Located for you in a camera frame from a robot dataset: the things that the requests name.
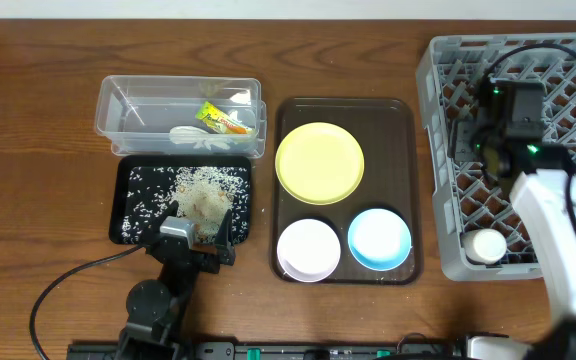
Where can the yellow plate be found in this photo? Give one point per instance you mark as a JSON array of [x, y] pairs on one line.
[[319, 163]]

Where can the clear plastic bin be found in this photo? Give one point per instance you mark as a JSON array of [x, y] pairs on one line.
[[136, 112]]

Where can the green snack wrapper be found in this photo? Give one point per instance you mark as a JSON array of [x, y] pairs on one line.
[[219, 121]]

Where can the black waste tray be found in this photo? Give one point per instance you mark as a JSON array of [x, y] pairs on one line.
[[130, 162]]

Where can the rice and food scraps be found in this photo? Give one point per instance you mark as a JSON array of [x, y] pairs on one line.
[[204, 194]]

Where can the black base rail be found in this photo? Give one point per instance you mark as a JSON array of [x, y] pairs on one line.
[[230, 351]]

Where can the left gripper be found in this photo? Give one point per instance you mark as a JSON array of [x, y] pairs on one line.
[[200, 257]]

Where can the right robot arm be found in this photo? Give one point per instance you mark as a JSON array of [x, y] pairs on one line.
[[539, 179]]

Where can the brown serving tray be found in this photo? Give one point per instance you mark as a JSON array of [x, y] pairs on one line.
[[384, 128]]

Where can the white cup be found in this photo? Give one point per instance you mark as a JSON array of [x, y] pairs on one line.
[[485, 246]]

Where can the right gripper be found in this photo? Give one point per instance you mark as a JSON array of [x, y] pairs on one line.
[[464, 140]]

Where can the white napkin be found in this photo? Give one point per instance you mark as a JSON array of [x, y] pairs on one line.
[[190, 139]]

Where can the white bowl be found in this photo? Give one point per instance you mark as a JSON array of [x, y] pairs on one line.
[[308, 250]]

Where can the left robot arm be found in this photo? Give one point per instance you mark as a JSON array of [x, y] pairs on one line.
[[156, 307]]

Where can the blue bowl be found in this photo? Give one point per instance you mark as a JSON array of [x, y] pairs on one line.
[[379, 239]]

